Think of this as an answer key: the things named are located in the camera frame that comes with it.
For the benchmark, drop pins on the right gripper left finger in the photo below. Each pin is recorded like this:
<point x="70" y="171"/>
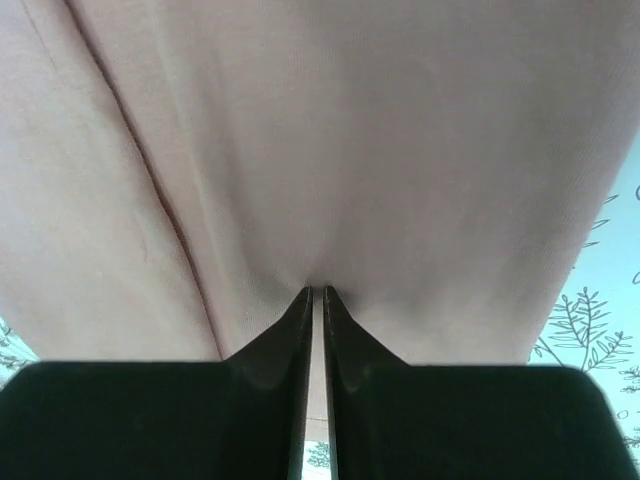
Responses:
<point x="240" y="418"/>

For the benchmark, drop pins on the floral table mat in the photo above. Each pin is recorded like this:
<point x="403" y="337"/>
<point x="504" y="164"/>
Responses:
<point x="600" y="310"/>

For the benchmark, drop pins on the pink mario t shirt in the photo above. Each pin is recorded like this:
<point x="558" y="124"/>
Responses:
<point x="539" y="100"/>

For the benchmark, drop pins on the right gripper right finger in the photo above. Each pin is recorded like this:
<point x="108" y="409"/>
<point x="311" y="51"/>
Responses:
<point x="392" y="420"/>

